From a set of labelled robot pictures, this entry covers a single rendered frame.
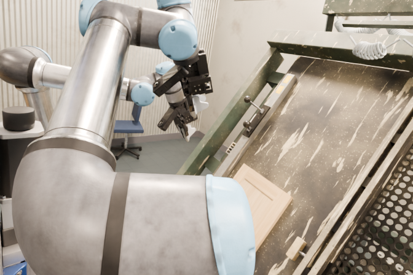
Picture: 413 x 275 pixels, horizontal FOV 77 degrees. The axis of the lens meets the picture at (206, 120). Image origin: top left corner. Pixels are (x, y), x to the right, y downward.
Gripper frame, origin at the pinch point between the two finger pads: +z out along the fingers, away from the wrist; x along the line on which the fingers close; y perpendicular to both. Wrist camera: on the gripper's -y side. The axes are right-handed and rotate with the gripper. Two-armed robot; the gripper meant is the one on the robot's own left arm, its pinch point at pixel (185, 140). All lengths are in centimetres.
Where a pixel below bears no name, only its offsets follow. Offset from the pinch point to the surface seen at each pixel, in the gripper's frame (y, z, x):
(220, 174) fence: 11.7, 29.9, -1.2
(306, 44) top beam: 80, -14, -5
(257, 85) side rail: 64, 8, 19
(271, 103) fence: 52, 8, -3
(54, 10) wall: 14, -51, 301
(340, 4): 135, -18, 9
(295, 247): 6, 30, -52
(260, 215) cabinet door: 8.0, 32.1, -31.8
